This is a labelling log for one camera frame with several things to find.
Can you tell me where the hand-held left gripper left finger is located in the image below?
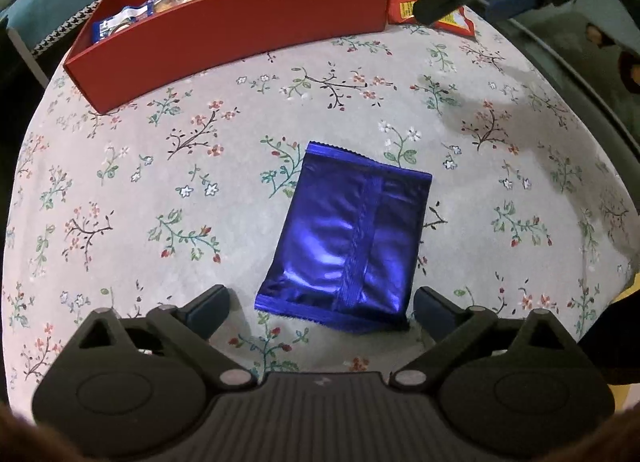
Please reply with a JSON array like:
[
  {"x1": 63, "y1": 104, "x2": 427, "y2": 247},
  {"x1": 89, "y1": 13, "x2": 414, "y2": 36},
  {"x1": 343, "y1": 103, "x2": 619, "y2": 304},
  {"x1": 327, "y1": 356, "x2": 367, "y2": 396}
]
[{"x1": 50, "y1": 285, "x2": 257, "y2": 390}]

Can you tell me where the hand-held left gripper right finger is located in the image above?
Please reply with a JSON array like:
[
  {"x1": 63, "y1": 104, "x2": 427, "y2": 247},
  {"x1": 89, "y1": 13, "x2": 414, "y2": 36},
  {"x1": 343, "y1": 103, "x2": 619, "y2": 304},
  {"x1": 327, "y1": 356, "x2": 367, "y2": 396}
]
[{"x1": 390, "y1": 286, "x2": 591, "y2": 389}]

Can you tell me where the red and yellow snack packet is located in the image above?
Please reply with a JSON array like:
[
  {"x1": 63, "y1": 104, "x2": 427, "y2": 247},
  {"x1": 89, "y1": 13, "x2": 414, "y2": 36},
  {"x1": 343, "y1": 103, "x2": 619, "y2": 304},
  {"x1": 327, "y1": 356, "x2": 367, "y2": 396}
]
[{"x1": 387, "y1": 0, "x2": 476, "y2": 36}]

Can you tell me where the blue foil snack packet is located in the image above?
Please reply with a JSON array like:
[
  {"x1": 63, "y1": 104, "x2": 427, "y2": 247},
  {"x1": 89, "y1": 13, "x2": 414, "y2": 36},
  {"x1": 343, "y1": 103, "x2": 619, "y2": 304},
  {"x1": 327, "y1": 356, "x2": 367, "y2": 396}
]
[{"x1": 255, "y1": 141, "x2": 433, "y2": 333}]

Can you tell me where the red cardboard box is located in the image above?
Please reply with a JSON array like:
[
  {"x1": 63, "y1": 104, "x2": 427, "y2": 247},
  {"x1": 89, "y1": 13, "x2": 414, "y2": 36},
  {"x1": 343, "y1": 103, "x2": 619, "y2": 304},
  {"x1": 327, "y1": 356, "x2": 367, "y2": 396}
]
[{"x1": 62, "y1": 0, "x2": 396, "y2": 114}]

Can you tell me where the white biscuit packet dark band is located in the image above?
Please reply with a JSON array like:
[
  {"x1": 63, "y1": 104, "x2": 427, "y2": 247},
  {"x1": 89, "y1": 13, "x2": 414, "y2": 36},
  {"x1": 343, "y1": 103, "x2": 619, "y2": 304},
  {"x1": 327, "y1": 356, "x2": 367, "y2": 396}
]
[{"x1": 91, "y1": 5, "x2": 155, "y2": 44}]

